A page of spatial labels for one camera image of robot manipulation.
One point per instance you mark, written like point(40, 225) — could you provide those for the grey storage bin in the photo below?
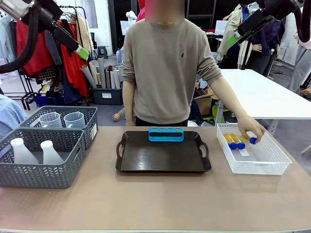
point(108, 95)

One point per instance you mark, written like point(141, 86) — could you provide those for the person's right forearm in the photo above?
point(128, 104)

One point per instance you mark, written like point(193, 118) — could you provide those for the red dress on rack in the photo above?
point(73, 70)

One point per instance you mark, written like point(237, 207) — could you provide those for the grey basket with label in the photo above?
point(91, 116)

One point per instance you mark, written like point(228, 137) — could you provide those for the white background table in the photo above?
point(262, 94)

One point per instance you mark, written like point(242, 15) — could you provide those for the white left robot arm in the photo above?
point(14, 7)

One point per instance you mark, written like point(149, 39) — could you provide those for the white sticker in basket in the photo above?
point(244, 153)

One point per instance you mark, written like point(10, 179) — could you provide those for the mannequin in dark purple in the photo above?
point(264, 48)

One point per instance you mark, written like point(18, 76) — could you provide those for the beige sweater torso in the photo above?
point(165, 72)

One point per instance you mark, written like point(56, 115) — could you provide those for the green left gripper finger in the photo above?
point(83, 51)
point(81, 54)

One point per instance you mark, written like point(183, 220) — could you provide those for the mannequin in beige coat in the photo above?
point(232, 21)

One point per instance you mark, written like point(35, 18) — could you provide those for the black clothes rack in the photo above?
point(25, 92)

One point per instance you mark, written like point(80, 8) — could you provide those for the figure in grey trousers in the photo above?
point(301, 63)

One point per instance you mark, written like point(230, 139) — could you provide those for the person's left hand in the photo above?
point(251, 127)

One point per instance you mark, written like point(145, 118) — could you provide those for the dark grey garment on rack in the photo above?
point(54, 52)

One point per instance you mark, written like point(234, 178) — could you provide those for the white plastic flask bottle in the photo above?
point(51, 155)
point(22, 154)

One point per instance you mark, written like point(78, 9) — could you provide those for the blue shirt cloth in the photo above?
point(11, 114)

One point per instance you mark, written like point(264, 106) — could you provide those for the green right gripper finger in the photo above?
point(236, 41)
point(233, 38)

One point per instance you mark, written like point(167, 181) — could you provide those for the blue test tube rack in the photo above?
point(166, 136)

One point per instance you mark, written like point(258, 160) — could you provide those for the black step stool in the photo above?
point(102, 51)

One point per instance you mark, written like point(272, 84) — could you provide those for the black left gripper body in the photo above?
point(65, 37)

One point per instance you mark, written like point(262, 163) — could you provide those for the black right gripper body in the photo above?
point(253, 25)

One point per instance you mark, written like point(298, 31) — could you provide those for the white paper roll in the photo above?
point(117, 78)

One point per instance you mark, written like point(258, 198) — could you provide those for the beige garment on rack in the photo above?
point(83, 36)

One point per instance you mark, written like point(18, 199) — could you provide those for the person's left forearm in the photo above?
point(226, 97)

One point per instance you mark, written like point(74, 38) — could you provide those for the red jacket on rack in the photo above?
point(36, 58)

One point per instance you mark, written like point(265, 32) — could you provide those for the cardboard box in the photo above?
point(205, 102)

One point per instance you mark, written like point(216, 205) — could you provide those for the clear plastic measuring cup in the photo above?
point(50, 120)
point(74, 120)

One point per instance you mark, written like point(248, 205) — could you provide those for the dark trousers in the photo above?
point(160, 122)

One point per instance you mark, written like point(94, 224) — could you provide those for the white perforated plastic basket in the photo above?
point(262, 160)

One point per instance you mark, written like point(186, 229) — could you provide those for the tall grey paper roll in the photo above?
point(102, 72)

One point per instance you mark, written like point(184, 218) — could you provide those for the dark brown serving tray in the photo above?
point(165, 155)

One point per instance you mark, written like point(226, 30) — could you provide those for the grey basket without label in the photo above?
point(41, 170)

